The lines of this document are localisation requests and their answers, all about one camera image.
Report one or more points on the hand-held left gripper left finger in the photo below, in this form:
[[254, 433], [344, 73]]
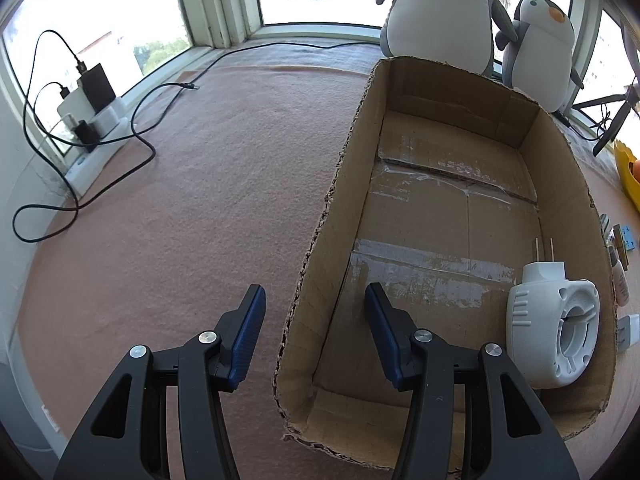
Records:
[[247, 340]]

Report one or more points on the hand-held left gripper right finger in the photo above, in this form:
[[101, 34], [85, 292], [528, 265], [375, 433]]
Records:
[[382, 330]]

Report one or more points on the cardboard box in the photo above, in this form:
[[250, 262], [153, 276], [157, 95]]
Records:
[[430, 220]]

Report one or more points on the white cosmetic tube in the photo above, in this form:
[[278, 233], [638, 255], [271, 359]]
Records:
[[620, 280]]

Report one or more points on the white power adapter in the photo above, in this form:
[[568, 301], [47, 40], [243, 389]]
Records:
[[629, 332]]

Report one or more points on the pink felt mat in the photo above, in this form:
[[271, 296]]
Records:
[[200, 210]]

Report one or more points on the white plug-in vaporizer device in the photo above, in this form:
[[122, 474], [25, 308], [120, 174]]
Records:
[[540, 325]]

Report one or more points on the white power strip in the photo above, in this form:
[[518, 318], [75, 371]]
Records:
[[107, 127]]

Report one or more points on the black charger plug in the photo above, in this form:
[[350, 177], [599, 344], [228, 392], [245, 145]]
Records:
[[86, 135]]

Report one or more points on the small blue plastic part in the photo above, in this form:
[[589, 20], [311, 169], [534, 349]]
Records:
[[627, 239]]

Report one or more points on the white power bank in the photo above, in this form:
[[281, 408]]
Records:
[[75, 107]]

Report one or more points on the black power bank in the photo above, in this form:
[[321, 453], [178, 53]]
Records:
[[97, 87]]

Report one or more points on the black tripod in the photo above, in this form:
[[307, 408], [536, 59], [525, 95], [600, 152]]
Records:
[[615, 127]]

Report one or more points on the small penguin plush toy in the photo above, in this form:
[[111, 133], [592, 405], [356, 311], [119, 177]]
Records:
[[542, 55]]

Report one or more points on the large penguin plush toy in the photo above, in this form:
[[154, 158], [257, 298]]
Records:
[[440, 10]]

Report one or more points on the white window frame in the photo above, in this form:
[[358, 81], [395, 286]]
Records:
[[212, 0]]

